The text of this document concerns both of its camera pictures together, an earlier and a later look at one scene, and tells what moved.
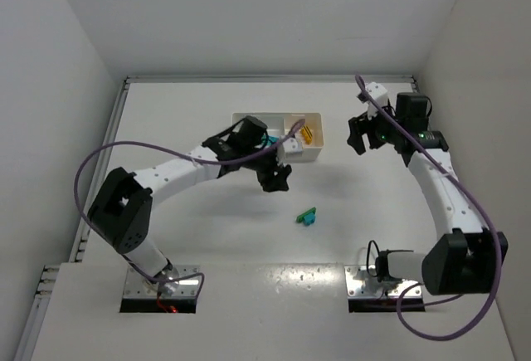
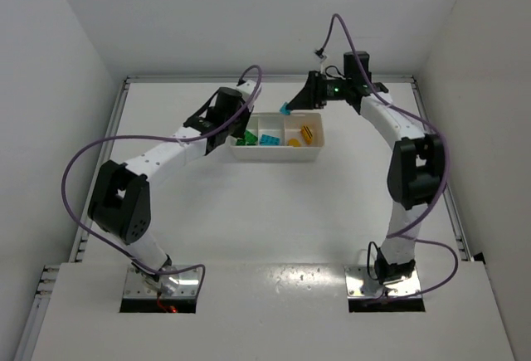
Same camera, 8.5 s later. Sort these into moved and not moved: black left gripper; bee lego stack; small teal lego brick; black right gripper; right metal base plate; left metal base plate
Moved: black right gripper; black left gripper; small teal lego brick
Not moved: right metal base plate; left metal base plate; bee lego stack
